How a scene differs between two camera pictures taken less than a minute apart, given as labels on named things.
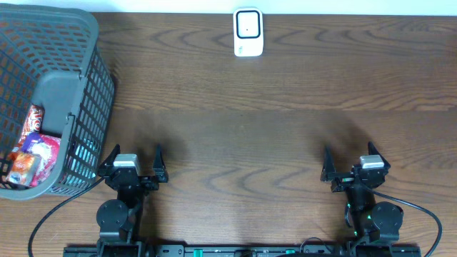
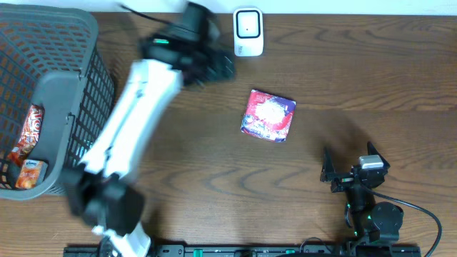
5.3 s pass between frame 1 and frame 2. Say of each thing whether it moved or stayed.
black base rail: stayed
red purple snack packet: moved
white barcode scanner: stayed
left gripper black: moved
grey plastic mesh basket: stayed
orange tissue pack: moved
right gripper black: stayed
